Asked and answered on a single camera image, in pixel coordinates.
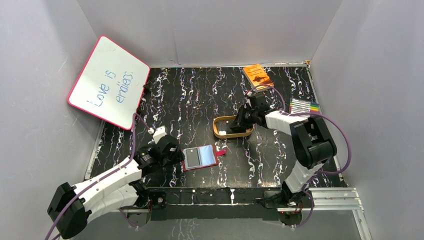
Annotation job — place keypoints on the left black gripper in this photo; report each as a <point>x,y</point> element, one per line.
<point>177,154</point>

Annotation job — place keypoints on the gold oval tray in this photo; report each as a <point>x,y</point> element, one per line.
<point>221,128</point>

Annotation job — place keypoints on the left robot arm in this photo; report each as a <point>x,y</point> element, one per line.
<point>74,206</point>

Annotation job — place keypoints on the pack of coloured markers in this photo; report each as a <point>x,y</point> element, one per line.
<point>303,106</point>

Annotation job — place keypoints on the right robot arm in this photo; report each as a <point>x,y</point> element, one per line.
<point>312,141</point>

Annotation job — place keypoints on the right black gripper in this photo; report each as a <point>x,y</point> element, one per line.
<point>240,123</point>

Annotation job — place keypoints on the red card holder wallet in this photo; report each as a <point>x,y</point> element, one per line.
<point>208,156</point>

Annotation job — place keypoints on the aluminium frame rail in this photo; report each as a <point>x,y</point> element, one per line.
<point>336,198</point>

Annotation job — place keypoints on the orange book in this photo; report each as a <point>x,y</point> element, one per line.
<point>258,77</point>

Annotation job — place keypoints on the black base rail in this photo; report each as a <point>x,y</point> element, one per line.
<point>171,203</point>

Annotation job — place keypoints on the pink framed whiteboard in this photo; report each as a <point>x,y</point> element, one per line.
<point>111,84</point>

